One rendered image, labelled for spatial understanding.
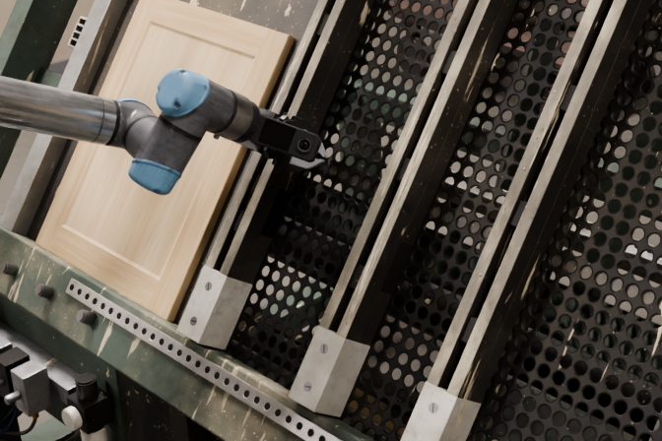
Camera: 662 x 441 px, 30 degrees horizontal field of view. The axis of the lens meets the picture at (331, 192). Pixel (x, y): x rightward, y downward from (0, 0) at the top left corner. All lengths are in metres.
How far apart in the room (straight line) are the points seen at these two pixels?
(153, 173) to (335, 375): 0.42
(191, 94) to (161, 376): 0.58
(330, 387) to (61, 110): 0.60
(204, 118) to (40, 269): 0.73
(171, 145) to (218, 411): 0.49
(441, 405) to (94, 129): 0.69
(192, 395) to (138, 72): 0.71
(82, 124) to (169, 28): 0.57
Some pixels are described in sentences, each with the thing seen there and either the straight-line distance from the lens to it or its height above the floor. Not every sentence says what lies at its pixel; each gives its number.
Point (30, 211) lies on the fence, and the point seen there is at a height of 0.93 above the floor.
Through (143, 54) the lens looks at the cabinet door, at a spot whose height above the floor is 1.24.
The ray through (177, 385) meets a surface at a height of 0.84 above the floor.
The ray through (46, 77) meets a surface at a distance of 2.82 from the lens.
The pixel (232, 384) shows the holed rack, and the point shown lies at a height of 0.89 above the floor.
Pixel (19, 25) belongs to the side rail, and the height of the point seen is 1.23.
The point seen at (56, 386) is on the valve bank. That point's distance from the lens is 2.44.
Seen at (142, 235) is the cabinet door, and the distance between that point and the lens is 2.37.
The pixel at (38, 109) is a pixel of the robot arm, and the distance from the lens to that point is 1.94.
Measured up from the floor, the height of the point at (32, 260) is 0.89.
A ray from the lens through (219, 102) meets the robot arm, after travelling 1.90.
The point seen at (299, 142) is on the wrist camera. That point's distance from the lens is 1.97.
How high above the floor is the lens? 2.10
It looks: 27 degrees down
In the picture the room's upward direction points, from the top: 2 degrees counter-clockwise
